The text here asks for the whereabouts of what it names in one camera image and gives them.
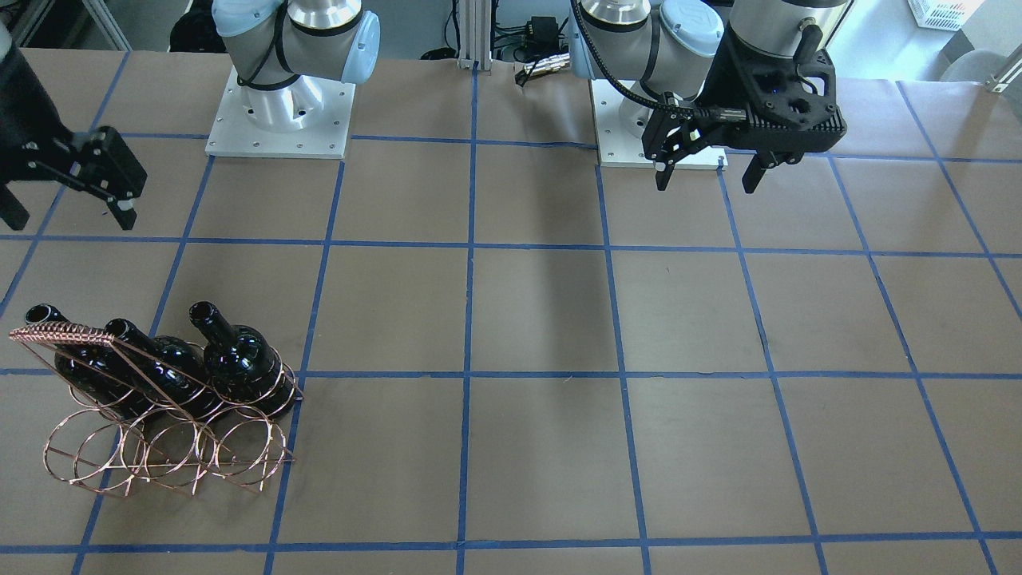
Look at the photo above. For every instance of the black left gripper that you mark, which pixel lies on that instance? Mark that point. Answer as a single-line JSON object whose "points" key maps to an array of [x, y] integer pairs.
{"points": [[716, 86]]}

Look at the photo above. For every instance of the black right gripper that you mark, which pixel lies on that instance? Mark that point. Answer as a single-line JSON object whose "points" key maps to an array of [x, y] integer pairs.
{"points": [[22, 104]]}

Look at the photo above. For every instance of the dark wine bottle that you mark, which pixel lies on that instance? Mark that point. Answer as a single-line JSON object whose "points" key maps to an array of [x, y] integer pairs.
{"points": [[241, 365], [167, 369]]}

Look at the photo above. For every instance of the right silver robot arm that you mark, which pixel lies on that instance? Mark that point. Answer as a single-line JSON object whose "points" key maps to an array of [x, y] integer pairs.
{"points": [[273, 43]]}

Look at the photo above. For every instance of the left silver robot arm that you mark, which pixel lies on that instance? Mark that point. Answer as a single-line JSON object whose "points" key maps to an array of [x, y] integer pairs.
{"points": [[663, 52]]}

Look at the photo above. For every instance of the dark wine bottle in basket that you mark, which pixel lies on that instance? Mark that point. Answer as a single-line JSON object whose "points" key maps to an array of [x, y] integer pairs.
{"points": [[241, 365]]}

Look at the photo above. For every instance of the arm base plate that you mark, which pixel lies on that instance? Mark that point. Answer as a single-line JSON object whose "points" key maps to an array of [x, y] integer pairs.
{"points": [[619, 125], [308, 120]]}

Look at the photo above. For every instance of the copper wire wine basket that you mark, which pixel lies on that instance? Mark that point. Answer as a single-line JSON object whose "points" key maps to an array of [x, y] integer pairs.
{"points": [[167, 448]]}

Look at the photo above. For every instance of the aluminium frame post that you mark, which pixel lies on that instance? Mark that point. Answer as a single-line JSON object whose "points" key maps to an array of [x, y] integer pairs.
{"points": [[474, 27]]}

